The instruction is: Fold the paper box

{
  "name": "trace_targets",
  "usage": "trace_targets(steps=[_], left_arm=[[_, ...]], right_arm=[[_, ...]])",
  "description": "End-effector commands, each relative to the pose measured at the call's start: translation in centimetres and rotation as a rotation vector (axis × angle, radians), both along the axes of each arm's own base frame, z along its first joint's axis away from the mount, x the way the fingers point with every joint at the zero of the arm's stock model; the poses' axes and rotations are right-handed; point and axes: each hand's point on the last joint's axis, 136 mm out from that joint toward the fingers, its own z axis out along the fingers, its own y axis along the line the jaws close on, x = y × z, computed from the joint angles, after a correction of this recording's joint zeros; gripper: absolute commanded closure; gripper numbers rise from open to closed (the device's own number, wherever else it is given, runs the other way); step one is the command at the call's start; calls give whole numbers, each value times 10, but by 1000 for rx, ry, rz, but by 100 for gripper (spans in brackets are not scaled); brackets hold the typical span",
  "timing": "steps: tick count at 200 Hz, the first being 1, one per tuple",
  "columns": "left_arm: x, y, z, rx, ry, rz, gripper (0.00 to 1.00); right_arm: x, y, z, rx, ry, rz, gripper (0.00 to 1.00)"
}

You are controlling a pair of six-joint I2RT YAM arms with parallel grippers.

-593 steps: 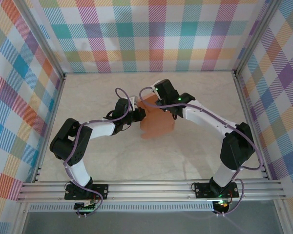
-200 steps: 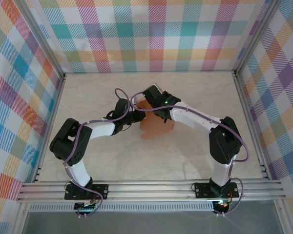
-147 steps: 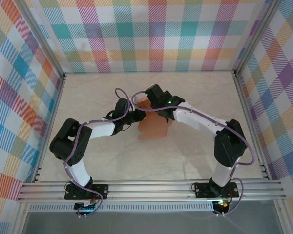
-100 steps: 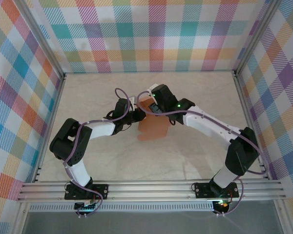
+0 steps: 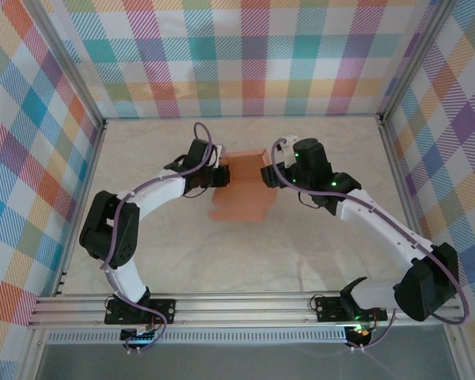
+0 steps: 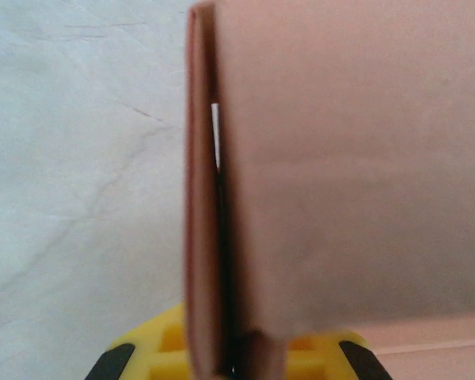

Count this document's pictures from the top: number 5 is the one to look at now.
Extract orange paper box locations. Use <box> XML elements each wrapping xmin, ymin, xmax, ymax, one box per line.
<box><xmin>208</xmin><ymin>148</ymin><xmax>279</xmax><ymax>223</ymax></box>

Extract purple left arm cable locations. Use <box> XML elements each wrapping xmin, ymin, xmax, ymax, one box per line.
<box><xmin>101</xmin><ymin>122</ymin><xmax>219</xmax><ymax>354</ymax></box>

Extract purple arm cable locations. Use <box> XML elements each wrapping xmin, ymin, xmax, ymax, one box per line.
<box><xmin>272</xmin><ymin>138</ymin><xmax>471</xmax><ymax>353</ymax></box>
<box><xmin>101</xmin><ymin>122</ymin><xmax>219</xmax><ymax>354</ymax></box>

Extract aluminium cross rail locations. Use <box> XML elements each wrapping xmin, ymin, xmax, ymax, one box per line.
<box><xmin>27</xmin><ymin>292</ymin><xmax>462</xmax><ymax>329</ymax></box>

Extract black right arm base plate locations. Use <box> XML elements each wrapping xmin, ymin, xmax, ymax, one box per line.
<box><xmin>314</xmin><ymin>295</ymin><xmax>388</xmax><ymax>322</ymax></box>

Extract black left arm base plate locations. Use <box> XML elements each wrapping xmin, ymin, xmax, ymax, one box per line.
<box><xmin>104</xmin><ymin>298</ymin><xmax>177</xmax><ymax>325</ymax></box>

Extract aluminium frame post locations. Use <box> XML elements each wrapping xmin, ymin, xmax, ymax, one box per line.
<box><xmin>378</xmin><ymin>0</ymin><xmax>460</xmax><ymax>124</ymax></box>
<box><xmin>25</xmin><ymin>0</ymin><xmax>108</xmax><ymax>130</ymax></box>

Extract grey slotted cable duct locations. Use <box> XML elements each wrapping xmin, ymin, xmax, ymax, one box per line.
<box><xmin>47</xmin><ymin>330</ymin><xmax>348</xmax><ymax>344</ymax></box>

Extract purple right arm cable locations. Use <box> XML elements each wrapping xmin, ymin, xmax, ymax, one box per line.
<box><xmin>272</xmin><ymin>138</ymin><xmax>471</xmax><ymax>353</ymax></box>

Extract aluminium frame leg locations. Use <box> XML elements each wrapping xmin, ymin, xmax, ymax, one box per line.
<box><xmin>445</xmin><ymin>322</ymin><xmax>474</xmax><ymax>380</ymax></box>
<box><xmin>17</xmin><ymin>328</ymin><xmax>51</xmax><ymax>380</ymax></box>

